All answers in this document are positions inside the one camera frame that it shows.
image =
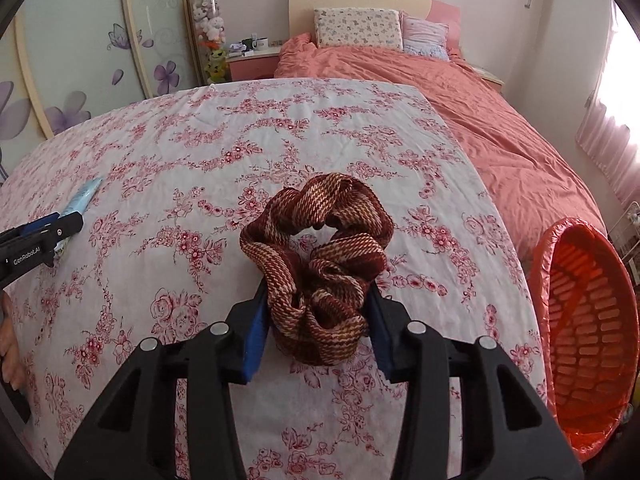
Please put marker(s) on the floral print pillow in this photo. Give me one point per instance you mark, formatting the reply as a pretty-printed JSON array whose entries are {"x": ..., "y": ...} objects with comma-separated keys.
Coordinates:
[{"x": 357, "y": 27}]

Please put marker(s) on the clear tube of plush toys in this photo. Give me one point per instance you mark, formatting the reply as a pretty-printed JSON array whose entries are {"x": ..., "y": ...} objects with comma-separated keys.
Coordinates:
[{"x": 207, "y": 15}]

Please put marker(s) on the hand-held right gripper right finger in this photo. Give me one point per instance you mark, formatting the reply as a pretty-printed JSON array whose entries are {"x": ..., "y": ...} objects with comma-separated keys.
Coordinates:
[{"x": 378, "y": 342}]

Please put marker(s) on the flower-printed sliding wardrobe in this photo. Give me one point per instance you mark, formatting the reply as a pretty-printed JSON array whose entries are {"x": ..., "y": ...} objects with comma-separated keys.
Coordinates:
[{"x": 100, "y": 20}]

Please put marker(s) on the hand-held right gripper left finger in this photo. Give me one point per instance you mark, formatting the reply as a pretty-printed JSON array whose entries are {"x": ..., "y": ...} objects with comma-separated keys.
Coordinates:
[{"x": 255, "y": 337}]

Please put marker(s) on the pink striped pillow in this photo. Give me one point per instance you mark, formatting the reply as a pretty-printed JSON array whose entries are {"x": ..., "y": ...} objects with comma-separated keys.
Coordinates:
[{"x": 425, "y": 37}]

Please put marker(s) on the white mug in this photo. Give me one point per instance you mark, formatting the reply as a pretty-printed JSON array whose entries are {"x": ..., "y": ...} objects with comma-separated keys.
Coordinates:
[{"x": 261, "y": 43}]

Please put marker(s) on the blue cardboard box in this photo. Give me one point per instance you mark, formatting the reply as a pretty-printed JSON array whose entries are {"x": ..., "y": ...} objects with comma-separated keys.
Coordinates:
[{"x": 85, "y": 195}]

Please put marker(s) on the orange plastic basket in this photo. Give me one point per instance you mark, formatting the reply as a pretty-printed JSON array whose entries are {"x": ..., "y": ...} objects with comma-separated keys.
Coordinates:
[{"x": 585, "y": 335}]

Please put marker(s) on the red floral white sheet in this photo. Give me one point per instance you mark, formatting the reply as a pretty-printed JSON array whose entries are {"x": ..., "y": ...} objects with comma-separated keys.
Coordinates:
[{"x": 200, "y": 160}]

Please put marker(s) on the pink nightstand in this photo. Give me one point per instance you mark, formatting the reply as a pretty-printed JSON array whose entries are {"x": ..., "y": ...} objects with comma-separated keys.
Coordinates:
[{"x": 250, "y": 65}]

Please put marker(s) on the cream nightstand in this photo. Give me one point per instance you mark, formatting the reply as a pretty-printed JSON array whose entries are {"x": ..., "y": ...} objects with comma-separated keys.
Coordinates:
[{"x": 487, "y": 77}]

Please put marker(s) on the salmon pink duvet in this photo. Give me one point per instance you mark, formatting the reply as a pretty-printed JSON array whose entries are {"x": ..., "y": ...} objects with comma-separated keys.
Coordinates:
[{"x": 475, "y": 125}]

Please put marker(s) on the person's left hand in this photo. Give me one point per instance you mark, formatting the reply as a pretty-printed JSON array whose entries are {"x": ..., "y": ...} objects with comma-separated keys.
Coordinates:
[{"x": 11, "y": 365}]

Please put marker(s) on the red-brown striped scrunchie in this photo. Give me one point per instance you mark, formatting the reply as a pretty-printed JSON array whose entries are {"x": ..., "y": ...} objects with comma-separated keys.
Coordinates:
[{"x": 320, "y": 320}]

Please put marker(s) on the green plush toy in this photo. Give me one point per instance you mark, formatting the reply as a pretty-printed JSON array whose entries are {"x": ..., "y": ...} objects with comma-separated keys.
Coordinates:
[{"x": 216, "y": 65}]

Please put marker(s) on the pink curtain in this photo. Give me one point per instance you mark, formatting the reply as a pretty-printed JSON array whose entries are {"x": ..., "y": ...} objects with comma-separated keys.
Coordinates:
[{"x": 615, "y": 125}]

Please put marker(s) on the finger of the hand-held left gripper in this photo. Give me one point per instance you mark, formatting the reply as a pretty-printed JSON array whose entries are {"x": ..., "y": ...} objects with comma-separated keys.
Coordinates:
[
  {"x": 40, "y": 222},
  {"x": 67, "y": 225}
]

